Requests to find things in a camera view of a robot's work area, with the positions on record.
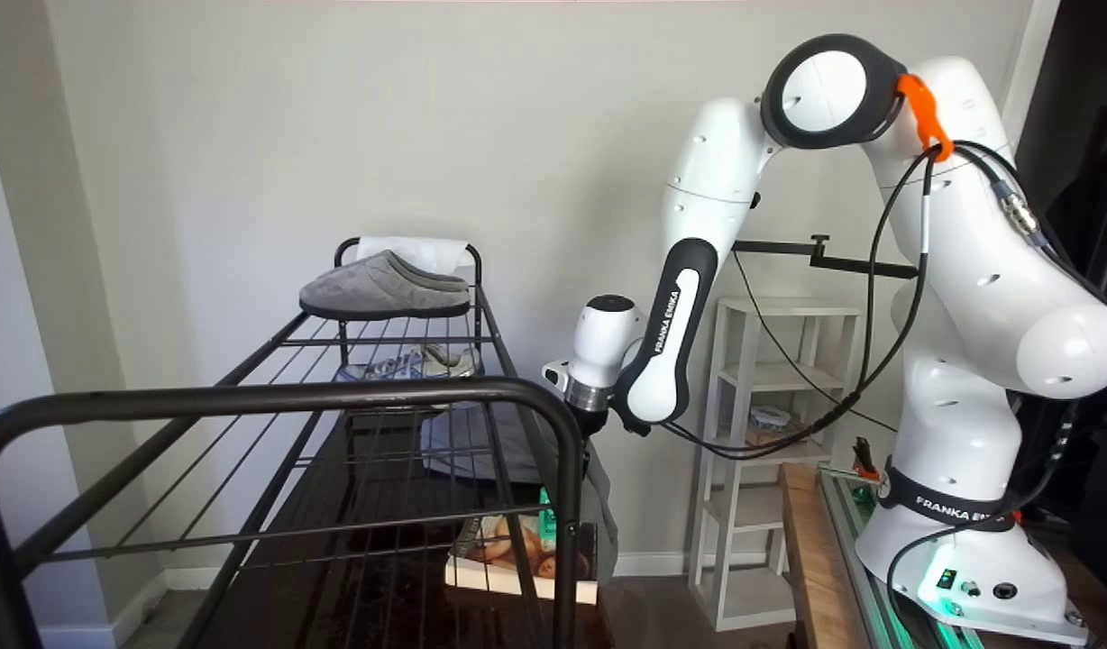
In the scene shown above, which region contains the small green blue bottle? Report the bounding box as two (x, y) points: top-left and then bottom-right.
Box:
(536, 489), (559, 551)

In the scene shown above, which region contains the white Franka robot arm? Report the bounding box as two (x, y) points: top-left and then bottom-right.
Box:
(544, 34), (1107, 649)

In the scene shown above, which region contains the book with colourful cover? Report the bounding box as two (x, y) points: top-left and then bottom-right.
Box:
(444, 515), (559, 604)

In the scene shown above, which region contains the grey cloth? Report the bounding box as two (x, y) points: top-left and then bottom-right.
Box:
(418, 403), (540, 482)

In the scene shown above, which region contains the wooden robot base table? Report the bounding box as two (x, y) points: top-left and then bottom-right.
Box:
(778, 466), (873, 649)

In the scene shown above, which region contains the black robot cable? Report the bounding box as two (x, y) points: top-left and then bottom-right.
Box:
(656, 136), (1095, 649)

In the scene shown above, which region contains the white shelf unit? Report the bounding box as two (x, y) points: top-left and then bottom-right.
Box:
(686, 294), (858, 630)

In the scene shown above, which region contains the white plastic bag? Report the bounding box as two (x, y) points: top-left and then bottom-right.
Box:
(358, 235), (472, 276)

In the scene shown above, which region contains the black metal shoe rack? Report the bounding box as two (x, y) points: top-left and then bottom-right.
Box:
(0, 241), (584, 649)

